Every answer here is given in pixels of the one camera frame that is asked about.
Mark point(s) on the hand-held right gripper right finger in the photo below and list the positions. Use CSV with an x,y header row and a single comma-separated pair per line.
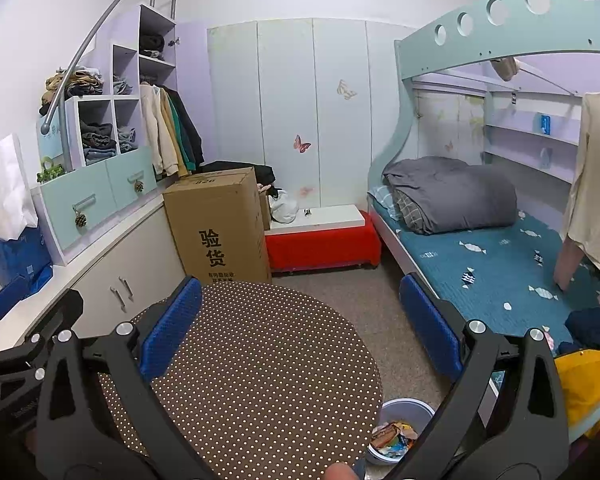
x,y
430,327

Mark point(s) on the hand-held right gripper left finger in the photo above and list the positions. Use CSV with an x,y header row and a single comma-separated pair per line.
x,y
172,330

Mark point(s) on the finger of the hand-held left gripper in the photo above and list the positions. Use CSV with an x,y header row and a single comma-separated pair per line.
x,y
7,297
30,330

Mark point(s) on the lavender plastic bin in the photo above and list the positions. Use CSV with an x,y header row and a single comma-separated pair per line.
x,y
420,412

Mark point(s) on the orange snack wrapper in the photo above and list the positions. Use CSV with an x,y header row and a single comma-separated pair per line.
x,y
387,434

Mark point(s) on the blue wrapper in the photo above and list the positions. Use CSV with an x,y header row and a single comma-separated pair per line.
x,y
397,452

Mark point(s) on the person's right hand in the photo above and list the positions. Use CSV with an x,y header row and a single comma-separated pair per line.
x,y
339,472

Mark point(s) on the blue plastic bag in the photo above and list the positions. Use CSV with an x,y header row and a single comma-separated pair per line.
x,y
20,260

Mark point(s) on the white low cabinet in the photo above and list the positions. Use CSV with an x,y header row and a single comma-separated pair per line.
x,y
130,270

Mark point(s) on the blue candy print bedsheet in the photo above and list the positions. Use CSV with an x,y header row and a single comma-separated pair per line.
x,y
490,270

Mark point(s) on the tall cardboard box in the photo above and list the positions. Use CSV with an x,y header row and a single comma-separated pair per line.
x,y
215,230

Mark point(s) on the white paper bag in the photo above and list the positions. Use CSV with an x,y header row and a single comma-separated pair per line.
x,y
5,185

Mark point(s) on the brown dotted round tablecloth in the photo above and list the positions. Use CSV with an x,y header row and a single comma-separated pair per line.
x,y
280,370

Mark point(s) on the green toy plant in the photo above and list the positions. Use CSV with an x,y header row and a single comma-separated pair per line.
x,y
50,172

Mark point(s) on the blue checkered pillow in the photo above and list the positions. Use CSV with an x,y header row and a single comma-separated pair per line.
x,y
382,202

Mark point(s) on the grey duvet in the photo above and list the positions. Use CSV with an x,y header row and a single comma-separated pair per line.
x,y
455,195

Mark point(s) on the red bench with white top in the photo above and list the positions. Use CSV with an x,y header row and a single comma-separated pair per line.
x,y
325,242

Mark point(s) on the lavender stair shelf unit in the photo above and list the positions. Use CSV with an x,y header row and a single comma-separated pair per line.
x,y
125,180

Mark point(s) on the dark blue garment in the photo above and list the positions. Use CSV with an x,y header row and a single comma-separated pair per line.
x,y
592,327

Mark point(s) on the white cloth bundle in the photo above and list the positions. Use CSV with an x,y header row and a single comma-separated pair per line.
x,y
282,206

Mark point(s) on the yellow garment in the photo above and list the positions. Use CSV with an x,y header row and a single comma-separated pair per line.
x,y
590,385

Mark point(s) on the black cloth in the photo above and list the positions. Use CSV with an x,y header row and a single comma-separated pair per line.
x,y
240,167

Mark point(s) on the folded dark clothes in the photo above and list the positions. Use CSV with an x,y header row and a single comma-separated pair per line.
x,y
97,137

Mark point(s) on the yellow hanging shirt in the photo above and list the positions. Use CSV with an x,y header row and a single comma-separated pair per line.
x,y
176,140

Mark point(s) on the green hanging jacket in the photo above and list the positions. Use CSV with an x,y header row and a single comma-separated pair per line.
x,y
186,135

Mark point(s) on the cream hanging hoodie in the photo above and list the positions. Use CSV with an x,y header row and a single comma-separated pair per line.
x,y
155,130

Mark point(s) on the black hanging jacket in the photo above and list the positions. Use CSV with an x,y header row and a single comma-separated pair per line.
x,y
195,130

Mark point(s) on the person in beige shirt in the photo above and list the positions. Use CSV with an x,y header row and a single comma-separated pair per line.
x,y
595,185

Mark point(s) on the pile of clothes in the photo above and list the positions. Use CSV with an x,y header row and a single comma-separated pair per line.
x,y
72,85

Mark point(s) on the pink butterfly sticker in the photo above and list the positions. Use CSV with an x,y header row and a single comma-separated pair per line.
x,y
302,143

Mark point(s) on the small blue box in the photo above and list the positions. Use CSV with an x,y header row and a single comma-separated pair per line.
x,y
545,124

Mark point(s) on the beige butterfly sticker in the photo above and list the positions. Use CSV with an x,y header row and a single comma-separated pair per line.
x,y
346,89

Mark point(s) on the white wardrobe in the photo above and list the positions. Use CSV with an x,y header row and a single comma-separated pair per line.
x,y
290,95

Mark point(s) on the beige hanging object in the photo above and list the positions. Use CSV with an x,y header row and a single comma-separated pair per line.
x,y
504,68

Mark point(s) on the grey metal handrail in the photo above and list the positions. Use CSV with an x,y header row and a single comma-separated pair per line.
x,y
105,15

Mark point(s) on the lavender bed wall shelf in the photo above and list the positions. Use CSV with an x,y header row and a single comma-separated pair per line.
x,y
525,135

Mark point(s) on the teal bunk bed frame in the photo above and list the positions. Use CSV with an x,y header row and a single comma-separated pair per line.
x,y
480,40

